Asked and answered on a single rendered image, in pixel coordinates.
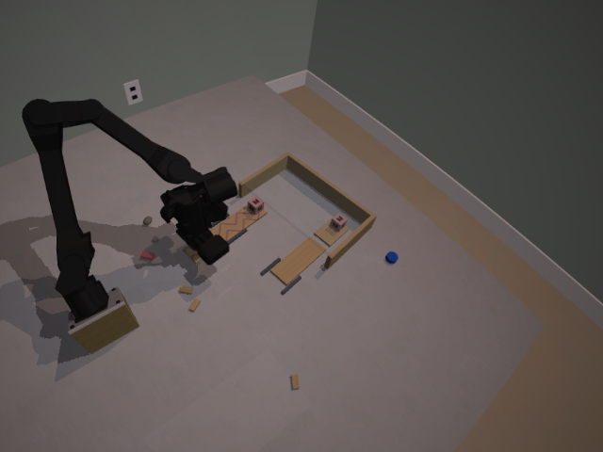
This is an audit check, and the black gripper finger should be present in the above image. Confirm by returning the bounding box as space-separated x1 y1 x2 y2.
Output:
176 229 188 243
186 233 214 251

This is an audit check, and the blue button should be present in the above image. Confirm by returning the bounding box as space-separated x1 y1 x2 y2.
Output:
385 251 399 264

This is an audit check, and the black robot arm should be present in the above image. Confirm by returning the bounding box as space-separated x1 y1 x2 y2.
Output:
22 99 237 323

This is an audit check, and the pink cube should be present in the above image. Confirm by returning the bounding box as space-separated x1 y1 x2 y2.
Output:
248 197 264 215

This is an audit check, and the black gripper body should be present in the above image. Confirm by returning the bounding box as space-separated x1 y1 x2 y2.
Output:
160 206 230 265

